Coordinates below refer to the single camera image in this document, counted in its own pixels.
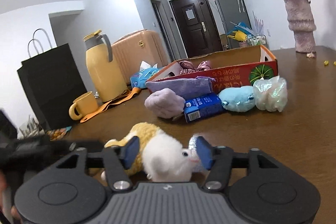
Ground black paper shopping bag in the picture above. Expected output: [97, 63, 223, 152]
[17, 44, 87, 131]

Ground blue milk carton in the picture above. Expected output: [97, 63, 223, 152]
[184, 93, 224, 123]

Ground red orange cardboard box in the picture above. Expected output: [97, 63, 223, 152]
[147, 46, 278, 93]

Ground light blue plush toy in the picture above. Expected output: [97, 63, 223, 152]
[218, 86, 256, 113]

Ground person's right hand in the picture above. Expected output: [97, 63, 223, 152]
[1, 172, 22, 223]

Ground yellow crumbs on table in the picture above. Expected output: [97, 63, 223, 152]
[323, 60, 336, 67]

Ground purple knitted cloth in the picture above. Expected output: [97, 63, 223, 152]
[146, 76, 215, 100]

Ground dark brown entrance door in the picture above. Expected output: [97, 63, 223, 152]
[170, 0, 223, 57]

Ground grey refrigerator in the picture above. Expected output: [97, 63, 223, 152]
[214, 0, 251, 49]

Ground lilac fluffy plush pad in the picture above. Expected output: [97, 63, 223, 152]
[144, 88, 185, 119]

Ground iridescent white bath pouf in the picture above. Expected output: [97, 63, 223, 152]
[253, 76, 288, 112]

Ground blue tissue pack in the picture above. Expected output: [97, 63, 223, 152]
[130, 61, 161, 89]

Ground pink hard-shell suitcase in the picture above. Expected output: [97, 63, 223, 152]
[112, 30, 168, 85]

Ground pink satin scrunchie bow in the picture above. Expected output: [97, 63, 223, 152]
[179, 60, 211, 75]

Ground yellow thermos jug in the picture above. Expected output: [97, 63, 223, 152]
[83, 30, 127, 102]

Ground pink textured vase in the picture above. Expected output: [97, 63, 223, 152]
[284, 0, 317, 53]

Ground yellow mug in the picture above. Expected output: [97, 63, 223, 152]
[69, 92, 99, 121]

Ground cluttered wire shelf rack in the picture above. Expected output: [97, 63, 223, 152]
[226, 12, 269, 48]

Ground yellow white plush toy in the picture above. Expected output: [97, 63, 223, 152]
[104, 122, 201, 182]

